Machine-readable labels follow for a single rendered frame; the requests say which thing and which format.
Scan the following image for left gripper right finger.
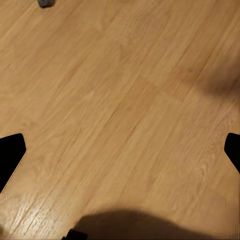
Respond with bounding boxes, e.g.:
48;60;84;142
224;132;240;173

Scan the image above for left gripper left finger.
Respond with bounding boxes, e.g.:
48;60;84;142
0;133;26;193

